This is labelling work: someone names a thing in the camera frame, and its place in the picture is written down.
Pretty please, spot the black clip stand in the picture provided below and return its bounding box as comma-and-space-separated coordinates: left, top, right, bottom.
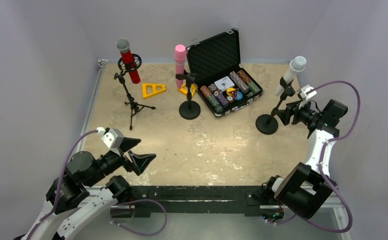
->
255, 77, 295, 135
176, 71, 201, 120

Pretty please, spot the white toy microphone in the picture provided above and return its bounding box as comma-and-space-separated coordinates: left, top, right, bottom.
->
281, 56, 307, 84

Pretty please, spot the black tripod shock-mount stand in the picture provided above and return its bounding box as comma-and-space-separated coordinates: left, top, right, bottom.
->
113, 53, 156, 131

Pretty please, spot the red glitter microphone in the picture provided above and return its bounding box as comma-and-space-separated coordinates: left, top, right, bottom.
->
116, 37, 141, 84

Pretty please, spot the pink toy microphone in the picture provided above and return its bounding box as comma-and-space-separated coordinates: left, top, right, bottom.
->
174, 44, 187, 74

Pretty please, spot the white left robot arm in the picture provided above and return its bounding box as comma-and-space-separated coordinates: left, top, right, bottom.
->
17, 132, 156, 240

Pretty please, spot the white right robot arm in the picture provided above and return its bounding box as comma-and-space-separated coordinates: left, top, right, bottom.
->
262, 99, 348, 219

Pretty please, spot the blue round blind button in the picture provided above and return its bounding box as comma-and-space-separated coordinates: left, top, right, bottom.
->
234, 91, 243, 101

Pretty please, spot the red all-in triangle button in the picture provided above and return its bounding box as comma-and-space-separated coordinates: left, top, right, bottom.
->
228, 90, 243, 101

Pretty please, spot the yellow triangle block left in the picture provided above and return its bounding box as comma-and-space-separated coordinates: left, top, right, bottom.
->
142, 83, 167, 99

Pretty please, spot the yellow triangle block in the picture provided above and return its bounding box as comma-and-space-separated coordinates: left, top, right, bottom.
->
178, 82, 198, 99
142, 83, 167, 99

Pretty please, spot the yellow dealer button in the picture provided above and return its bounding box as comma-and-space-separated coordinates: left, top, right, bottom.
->
226, 87, 238, 97

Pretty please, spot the orange black chip stack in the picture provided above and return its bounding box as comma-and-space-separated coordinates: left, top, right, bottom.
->
237, 69, 251, 85

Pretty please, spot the purple poker chip stack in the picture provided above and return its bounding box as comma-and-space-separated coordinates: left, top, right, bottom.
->
214, 91, 229, 107

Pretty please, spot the black poker chip case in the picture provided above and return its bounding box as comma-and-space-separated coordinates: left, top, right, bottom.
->
186, 28, 264, 118

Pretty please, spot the white playing card box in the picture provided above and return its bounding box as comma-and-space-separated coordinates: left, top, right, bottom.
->
214, 76, 235, 91

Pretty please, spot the green poker chip stack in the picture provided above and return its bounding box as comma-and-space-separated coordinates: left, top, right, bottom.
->
207, 95, 224, 114

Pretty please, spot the red poker chip stack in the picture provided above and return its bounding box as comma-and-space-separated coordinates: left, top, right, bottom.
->
200, 85, 213, 98

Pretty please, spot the yellow triangle block right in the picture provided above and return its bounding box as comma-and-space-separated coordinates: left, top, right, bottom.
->
178, 82, 198, 99

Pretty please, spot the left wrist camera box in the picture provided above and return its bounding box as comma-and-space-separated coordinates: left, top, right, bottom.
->
96, 127, 124, 149

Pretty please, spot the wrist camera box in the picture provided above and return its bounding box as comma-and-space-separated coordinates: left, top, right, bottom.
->
96, 127, 124, 149
297, 85, 317, 101

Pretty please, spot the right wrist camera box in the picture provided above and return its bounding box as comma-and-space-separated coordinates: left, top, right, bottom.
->
297, 85, 317, 101

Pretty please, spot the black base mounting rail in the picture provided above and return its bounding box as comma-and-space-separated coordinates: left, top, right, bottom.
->
98, 184, 295, 219

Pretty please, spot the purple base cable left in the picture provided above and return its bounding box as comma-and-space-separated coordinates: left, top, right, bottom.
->
110, 198, 168, 237

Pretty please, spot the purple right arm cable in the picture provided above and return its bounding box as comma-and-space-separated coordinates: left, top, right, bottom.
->
293, 80, 361, 234

